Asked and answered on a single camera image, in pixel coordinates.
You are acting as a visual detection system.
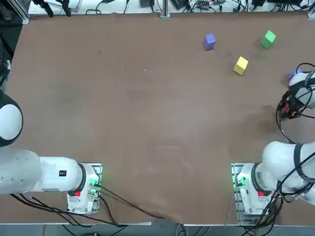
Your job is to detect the black left arm cable bundle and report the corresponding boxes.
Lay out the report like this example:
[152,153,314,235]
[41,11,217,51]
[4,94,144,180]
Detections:
[9,193,125,227]

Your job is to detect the black left base cable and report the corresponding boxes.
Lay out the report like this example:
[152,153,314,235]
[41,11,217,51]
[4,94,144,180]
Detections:
[94,183,170,219]

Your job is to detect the green cube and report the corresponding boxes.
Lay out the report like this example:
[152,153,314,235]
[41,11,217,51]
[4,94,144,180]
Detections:
[260,29,277,49]

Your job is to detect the blue cube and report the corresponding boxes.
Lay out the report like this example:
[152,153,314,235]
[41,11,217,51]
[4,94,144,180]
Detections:
[287,69,304,83]
[203,33,217,51]

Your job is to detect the aluminium camera post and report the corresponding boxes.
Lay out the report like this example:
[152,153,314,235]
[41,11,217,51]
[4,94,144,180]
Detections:
[160,0,171,19]

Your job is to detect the black right base cable bundle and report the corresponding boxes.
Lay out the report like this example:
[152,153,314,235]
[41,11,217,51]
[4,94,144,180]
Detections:
[254,191,285,236]

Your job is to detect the yellow cube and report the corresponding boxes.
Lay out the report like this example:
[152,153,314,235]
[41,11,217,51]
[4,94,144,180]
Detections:
[233,56,249,76]

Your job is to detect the aluminium frame profile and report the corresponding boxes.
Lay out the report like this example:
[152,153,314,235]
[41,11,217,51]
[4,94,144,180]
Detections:
[307,0,315,19]
[13,0,31,25]

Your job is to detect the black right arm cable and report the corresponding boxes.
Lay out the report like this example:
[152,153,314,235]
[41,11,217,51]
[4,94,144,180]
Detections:
[275,62,315,145]

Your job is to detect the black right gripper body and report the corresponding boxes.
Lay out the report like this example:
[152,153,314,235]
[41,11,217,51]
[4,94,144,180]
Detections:
[285,89,302,109]

